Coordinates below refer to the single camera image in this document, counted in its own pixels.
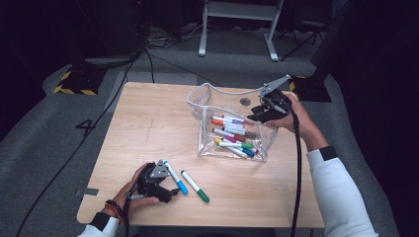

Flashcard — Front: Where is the dark green cap marker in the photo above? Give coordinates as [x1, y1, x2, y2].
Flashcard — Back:
[180, 169, 210, 203]

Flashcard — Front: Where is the clear pouch with white trim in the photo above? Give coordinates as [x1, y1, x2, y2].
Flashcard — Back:
[186, 82, 280, 163]

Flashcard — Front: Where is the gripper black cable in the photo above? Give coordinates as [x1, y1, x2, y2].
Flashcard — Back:
[123, 179, 146, 237]
[263, 97, 302, 237]

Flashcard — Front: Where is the black yellow striped floor plate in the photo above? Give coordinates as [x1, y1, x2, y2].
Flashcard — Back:
[289, 74, 333, 104]
[52, 66, 108, 97]

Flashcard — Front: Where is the light blue cap marker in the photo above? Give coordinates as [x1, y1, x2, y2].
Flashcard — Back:
[163, 160, 190, 196]

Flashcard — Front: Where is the black equipment case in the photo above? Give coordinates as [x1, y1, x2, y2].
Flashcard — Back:
[95, 0, 147, 55]

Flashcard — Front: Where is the black bead bracelet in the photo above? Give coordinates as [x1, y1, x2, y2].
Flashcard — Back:
[105, 198, 126, 217]

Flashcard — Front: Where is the red bead bracelet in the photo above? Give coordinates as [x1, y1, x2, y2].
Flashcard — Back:
[104, 202, 125, 222]

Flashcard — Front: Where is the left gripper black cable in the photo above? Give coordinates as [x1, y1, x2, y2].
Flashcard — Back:
[123, 179, 146, 237]

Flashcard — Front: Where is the orange cap marker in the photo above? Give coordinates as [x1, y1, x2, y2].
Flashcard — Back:
[210, 118, 245, 130]

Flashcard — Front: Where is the black floor cable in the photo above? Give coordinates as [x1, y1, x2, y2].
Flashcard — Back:
[144, 47, 156, 84]
[14, 48, 147, 237]
[149, 52, 222, 88]

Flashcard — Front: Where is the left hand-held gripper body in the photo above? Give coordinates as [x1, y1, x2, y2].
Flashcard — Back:
[135, 158, 171, 196]

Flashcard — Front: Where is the black tripod stand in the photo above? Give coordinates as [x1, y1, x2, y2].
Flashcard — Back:
[280, 19, 330, 62]

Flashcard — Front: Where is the dark blue cap marker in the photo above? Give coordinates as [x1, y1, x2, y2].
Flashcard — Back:
[230, 146, 257, 159]

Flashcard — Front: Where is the person's right hand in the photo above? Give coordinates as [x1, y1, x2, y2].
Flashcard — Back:
[265, 94, 318, 136]

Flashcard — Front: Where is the person's left hand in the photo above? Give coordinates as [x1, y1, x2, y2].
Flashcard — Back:
[113, 161, 162, 212]

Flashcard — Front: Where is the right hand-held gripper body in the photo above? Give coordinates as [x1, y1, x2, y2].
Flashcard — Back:
[259, 74, 293, 120]

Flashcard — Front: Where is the white metal stand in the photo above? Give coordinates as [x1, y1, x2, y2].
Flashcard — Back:
[197, 0, 285, 62]

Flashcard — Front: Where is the tangle of cables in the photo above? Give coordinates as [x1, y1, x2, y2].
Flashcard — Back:
[146, 26, 199, 50]

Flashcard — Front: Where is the gray tape piece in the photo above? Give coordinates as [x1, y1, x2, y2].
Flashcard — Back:
[73, 187, 100, 198]

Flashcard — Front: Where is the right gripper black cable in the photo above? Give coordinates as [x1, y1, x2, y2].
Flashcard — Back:
[263, 97, 302, 237]

